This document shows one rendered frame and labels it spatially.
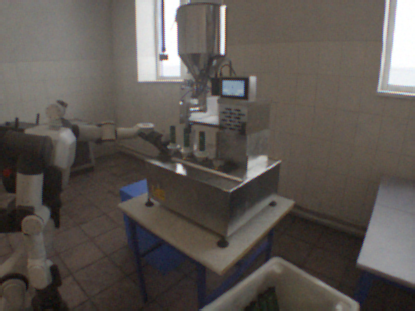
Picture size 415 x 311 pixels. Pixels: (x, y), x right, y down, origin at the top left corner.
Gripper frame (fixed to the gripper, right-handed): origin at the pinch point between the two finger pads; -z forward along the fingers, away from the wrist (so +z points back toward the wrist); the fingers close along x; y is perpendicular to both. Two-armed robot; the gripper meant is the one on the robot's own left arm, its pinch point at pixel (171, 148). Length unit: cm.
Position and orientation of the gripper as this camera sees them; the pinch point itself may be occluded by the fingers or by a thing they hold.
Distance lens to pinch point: 143.5
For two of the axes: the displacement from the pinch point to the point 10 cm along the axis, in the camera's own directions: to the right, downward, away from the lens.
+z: -7.3, -4.5, 5.2
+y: 2.0, -8.6, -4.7
